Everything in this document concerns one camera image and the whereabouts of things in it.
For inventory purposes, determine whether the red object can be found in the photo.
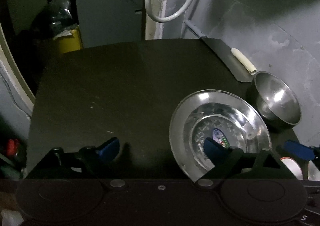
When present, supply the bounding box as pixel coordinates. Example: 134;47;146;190
6;139;21;158

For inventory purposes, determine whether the cleaver with grey handle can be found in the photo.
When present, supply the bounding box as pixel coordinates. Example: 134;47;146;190
184;19;253;83

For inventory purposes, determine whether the stainless steel bowl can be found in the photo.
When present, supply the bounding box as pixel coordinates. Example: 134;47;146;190
254;71;302;126

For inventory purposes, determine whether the black plastic bag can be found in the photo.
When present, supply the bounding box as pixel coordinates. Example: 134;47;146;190
31;0;80;39

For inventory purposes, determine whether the yellow bin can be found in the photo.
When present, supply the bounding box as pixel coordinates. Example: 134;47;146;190
54;29;83;54

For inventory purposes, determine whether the cream cylindrical piece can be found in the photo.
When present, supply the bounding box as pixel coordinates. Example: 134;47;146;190
231;48;257;74

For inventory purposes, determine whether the dark grey cabinet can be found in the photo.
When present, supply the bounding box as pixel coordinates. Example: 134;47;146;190
74;0;146;49

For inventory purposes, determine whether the stainless steel plate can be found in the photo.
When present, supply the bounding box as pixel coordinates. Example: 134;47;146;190
169;90;272;183

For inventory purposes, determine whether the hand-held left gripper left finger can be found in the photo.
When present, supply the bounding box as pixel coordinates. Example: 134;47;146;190
25;138;125;188

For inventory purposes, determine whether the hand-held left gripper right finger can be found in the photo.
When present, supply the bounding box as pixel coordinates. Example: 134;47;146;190
192;138;298;188

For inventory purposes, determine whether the white red-rimmed bowl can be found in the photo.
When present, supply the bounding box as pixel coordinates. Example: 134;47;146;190
279;157;303;179

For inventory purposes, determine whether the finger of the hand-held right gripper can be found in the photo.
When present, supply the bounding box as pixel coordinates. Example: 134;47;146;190
284;140;320;161

